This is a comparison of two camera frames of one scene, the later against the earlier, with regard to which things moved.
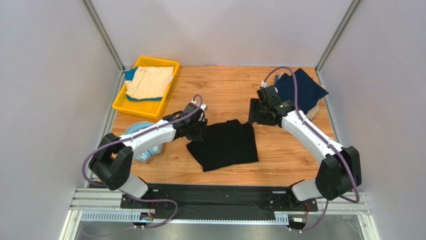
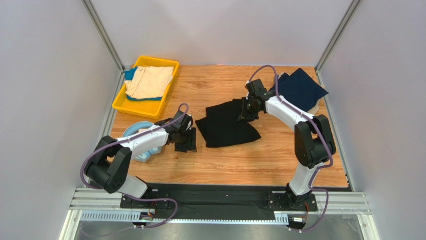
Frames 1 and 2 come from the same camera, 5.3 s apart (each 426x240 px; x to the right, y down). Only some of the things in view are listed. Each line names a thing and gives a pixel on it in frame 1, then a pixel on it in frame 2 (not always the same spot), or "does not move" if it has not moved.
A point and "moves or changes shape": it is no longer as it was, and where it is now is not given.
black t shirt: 228,143 moves or changes shape
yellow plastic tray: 149,108 does not move
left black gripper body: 197,131 -> 187,140
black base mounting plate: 219,201 does not move
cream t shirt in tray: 149,82 does not move
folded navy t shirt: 308,92 does not move
